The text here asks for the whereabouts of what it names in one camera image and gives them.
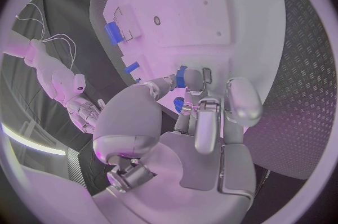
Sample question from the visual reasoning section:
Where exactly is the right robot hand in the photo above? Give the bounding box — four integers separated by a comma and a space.
64, 97, 106, 135

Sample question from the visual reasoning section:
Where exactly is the large blue cylinder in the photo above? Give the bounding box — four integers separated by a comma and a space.
103, 21, 125, 46

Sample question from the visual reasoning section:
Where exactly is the white cable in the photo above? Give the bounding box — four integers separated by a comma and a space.
40, 33, 78, 70
15, 2, 48, 42

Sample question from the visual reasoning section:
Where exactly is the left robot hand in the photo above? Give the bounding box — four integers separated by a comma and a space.
91, 68, 264, 224

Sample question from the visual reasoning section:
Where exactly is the blue gear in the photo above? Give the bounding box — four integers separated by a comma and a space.
172, 96, 186, 114

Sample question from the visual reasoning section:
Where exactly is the white task board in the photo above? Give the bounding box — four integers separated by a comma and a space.
89, 0, 287, 138

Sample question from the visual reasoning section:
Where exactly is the blue plug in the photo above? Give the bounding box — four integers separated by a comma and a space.
175, 65, 189, 89

